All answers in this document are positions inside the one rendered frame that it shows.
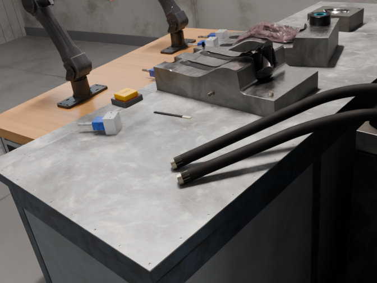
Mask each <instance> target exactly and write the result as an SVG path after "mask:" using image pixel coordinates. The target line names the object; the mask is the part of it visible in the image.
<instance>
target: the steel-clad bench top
mask: <svg viewBox="0 0 377 283"><path fill-rule="evenodd" d="M322 6H335V7H356V8H364V19H363V24H361V25H360V26H358V27H356V28H355V29H353V30H351V31H350V32H349V33H348V32H341V31H339V37H338V47H337V49H336V50H335V52H334V55H333V57H332V59H331V60H330V62H329V65H328V67H299V66H292V67H299V68H303V69H310V70H317V71H318V88H317V89H315V90H314V91H313V92H311V93H310V94H309V95H307V96H306V97H305V98H307V97H309V96H311V95H314V94H317V93H320V92H323V91H326V90H329V89H334V88H338V87H342V86H347V85H354V84H365V83H373V82H374V81H375V80H376V79H377V4H373V3H348V2H324V1H320V2H318V3H316V4H314V5H312V6H310V7H308V8H306V9H304V10H302V11H300V12H298V13H296V14H293V15H291V16H289V17H287V18H285V19H283V20H281V21H279V22H277V23H279V24H283V25H287V26H292V27H295V28H304V24H305V23H307V14H308V13H310V12H312V11H314V10H316V9H318V8H320V7H322ZM137 92H138V93H139V94H142V97H143V100H141V101H139V102H137V103H135V104H133V105H131V106H129V107H127V108H124V107H121V106H118V105H115V104H112V103H110V104H108V105H106V106H104V107H102V108H99V109H97V110H95V111H93V112H91V113H89V114H87V115H85V116H82V117H80V118H78V119H77V120H75V121H72V122H70V123H69V124H67V125H64V126H62V127H60V128H58V129H56V130H54V131H52V132H50V133H47V134H45V135H43V136H41V137H39V138H37V139H35V140H33V141H31V142H29V143H27V144H25V145H23V146H21V147H19V148H17V149H15V150H12V151H10V152H8V153H6V154H4V155H2V156H0V174H1V175H2V176H4V177H5V178H7V179H8V180H10V181H12V182H13V183H14V184H16V185H17V186H19V187H20V188H22V189H24V190H25V191H27V192H28V193H30V194H31V195H33V196H34V197H36V198H38V199H39V200H41V201H42V202H43V203H45V204H46V205H48V206H50V207H51V208H53V209H54V210H56V211H57V212H59V213H60V214H62V215H63V216H65V217H67V218H68V219H69V220H71V221H72V222H74V223H75V224H77V225H79V226H80V227H82V228H83V229H85V230H86V231H88V232H89V233H91V234H92V235H94V236H96V237H97V238H98V239H100V240H101V241H103V242H105V243H106V244H108V245H109V246H111V247H112V248H114V249H115V250H117V251H118V252H120V253H121V254H123V255H125V256H126V257H127V258H129V259H130V260H132V261H134V262H135V263H137V264H138V265H140V266H141V267H143V268H144V269H146V270H147V271H149V272H151V271H152V270H153V269H154V268H155V267H156V266H158V265H159V264H160V263H162V262H163V261H164V260H165V259H166V258H167V257H169V256H170V255H171V254H172V253H173V252H174V251H175V250H177V249H178V248H179V247H180V246H181V245H182V244H184V243H185V242H186V241H187V240H188V239H189V238H191V237H192V236H193V235H194V234H196V233H197V232H198V231H199V230H200V229H201V228H202V227H204V226H205V225H206V224H207V223H208V222H209V221H211V220H212V219H213V218H214V217H215V216H216V215H218V214H219V213H220V212H221V211H222V210H224V209H225V208H226V207H227V206H228V205H230V204H231V203H232V202H233V201H234V200H235V199H237V198H238V197H239V196H240V195H241V194H242V193H243V192H245V191H246V190H247V189H248V188H249V187H250V186H252V185H253V184H254V183H255V182H257V181H258V179H260V178H261V177H262V176H264V175H265V174H266V173H267V172H268V171H269V170H271V169H272V168H273V167H274V166H275V165H276V164H277V163H279V162H280V161H281V160H282V159H283V158H284V157H286V156H287V155H288V154H289V153H291V152H292V151H293V150H294V149H295V148H296V147H298V146H299V145H300V144H301V143H302V142H303V141H305V140H306V139H307V138H308V137H309V136H310V135H311V134H313V133H309V134H306V135H303V136H300V137H298V138H295V139H292V140H290V141H287V142H285V143H282V144H280V145H278V146H275V147H272V148H270V149H268V150H265V151H263V152H261V153H258V154H256V155H253V156H251V157H249V158H246V159H243V160H241V161H239V162H236V163H234V164H232V165H229V166H227V167H224V168H222V169H220V170H217V171H214V172H212V173H210V174H207V175H205V176H203V177H200V178H198V179H196V180H193V181H190V182H188V183H186V184H183V185H179V183H178V180H177V178H176V174H177V173H179V172H181V171H184V170H186V169H189V168H191V167H194V166H196V165H199V164H201V163H203V162H206V161H208V160H211V159H213V158H215V157H218V156H221V155H223V154H225V153H228V152H230V151H232V150H235V149H237V148H240V147H243V146H244V145H247V144H250V143H252V142H255V141H257V140H259V139H262V138H264V137H266V136H269V135H271V134H274V133H277V132H279V131H281V130H284V129H286V128H289V127H291V126H295V125H297V124H300V123H303V122H306V121H310V120H313V119H316V118H320V117H324V116H328V115H332V114H336V113H337V112H339V111H340V110H341V109H342V108H343V107H344V106H345V105H347V104H348V103H349V102H350V101H351V100H353V99H354V98H355V97H348V98H342V99H337V100H334V101H331V102H327V103H324V104H321V105H319V106H316V107H313V108H311V109H308V110H307V111H304V112H302V113H300V114H297V115H295V116H293V117H291V118H289V119H286V120H284V121H282V122H280V123H278V124H276V125H273V126H271V127H269V128H267V129H265V130H262V131H260V132H258V133H256V134H254V135H251V136H249V137H247V138H244V139H242V140H240V141H238V142H236V143H233V144H231V145H229V146H227V147H225V148H222V149H220V150H218V151H216V152H214V153H212V154H209V155H207V156H205V157H203V158H201V159H198V160H196V161H194V162H191V163H189V164H187V165H185V166H183V167H180V168H178V169H176V170H173V168H172V165H171V163H170V161H169V160H170V159H172V158H174V157H176V156H179V155H180V154H182V153H185V152H187V151H189V150H192V149H194V148H196V147H198V146H200V145H203V144H205V143H207V142H209V141H211V140H214V139H216V138H218V137H220V136H222V135H225V134H227V133H229V132H231V131H233V130H236V129H238V128H240V127H243V126H245V125H247V124H249V123H251V122H254V121H256V120H258V119H260V118H262V117H263V116H259V115H255V114H252V113H247V112H243V111H239V110H236V109H231V108H227V107H223V106H219V105H216V104H212V103H208V102H203V101H199V100H196V99H192V98H188V97H183V96H180V95H176V94H172V93H167V92H163V91H160V90H157V86H156V82H153V83H151V84H149V85H147V86H145V87H143V88H141V89H139V90H137ZM303 99H304V98H303ZM113 111H119V115H120V119H121V124H122V128H121V129H120V131H119V132H118V134H116V135H106V133H105V130H93V126H92V125H87V126H78V124H77V123H78V122H89V121H93V120H94V119H95V118H96V117H97V116H105V115H106V114H107V112H113ZM154 111H158V112H165V113H171V114H176V115H183V116H190V117H191V118H190V119H188V118H182V117H175V116H168V115H161V114H157V113H154Z"/></svg>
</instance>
